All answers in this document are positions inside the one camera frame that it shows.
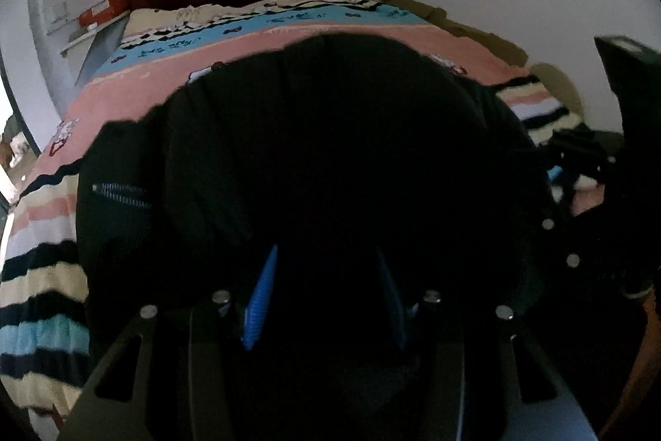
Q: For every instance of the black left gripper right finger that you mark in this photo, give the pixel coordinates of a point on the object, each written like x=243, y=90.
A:
x=481, y=378

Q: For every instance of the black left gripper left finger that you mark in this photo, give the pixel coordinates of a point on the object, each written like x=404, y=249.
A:
x=168, y=379

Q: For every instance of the large black jacket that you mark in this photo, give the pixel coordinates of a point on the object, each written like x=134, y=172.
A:
x=327, y=185

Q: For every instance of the olive green mattress edge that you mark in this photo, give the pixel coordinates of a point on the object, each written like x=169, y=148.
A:
x=553, y=77

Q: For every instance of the striped Hello Kitty blanket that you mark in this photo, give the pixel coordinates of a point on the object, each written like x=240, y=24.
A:
x=44, y=342

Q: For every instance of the white bedside shelf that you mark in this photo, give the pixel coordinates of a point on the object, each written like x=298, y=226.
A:
x=76, y=53

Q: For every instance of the red box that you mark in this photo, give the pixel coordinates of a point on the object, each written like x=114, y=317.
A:
x=102, y=12

